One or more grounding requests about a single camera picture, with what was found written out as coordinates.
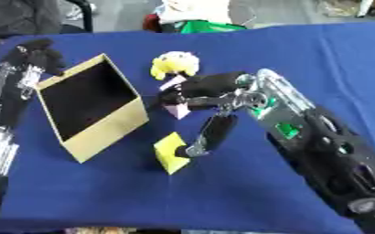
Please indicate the white bag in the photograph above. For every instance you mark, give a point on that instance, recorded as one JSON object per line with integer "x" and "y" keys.
{"x": 193, "y": 10}

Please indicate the green bag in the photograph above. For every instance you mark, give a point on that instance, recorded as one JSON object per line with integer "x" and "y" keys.
{"x": 207, "y": 26}

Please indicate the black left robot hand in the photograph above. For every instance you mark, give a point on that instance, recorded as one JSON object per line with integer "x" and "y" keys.
{"x": 38, "y": 55}

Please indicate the black chair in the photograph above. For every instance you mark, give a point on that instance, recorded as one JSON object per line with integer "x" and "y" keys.
{"x": 84, "y": 15}

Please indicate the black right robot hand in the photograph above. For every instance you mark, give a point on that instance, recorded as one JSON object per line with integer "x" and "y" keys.
{"x": 212, "y": 85}

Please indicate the pink block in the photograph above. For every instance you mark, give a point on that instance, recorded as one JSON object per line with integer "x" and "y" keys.
{"x": 178, "y": 111}

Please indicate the yellow soft toy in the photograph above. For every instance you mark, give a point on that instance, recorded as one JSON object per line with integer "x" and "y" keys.
{"x": 175, "y": 63}

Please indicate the tan cardboard box black inside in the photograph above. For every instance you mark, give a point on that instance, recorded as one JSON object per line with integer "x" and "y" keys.
{"x": 92, "y": 100}

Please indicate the silver and black right robot arm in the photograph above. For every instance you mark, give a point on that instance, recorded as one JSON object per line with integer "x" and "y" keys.
{"x": 324, "y": 146}

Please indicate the yellow block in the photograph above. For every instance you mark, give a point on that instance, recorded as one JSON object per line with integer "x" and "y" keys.
{"x": 170, "y": 151}

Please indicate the person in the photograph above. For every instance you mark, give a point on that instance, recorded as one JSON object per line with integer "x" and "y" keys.
{"x": 17, "y": 15}

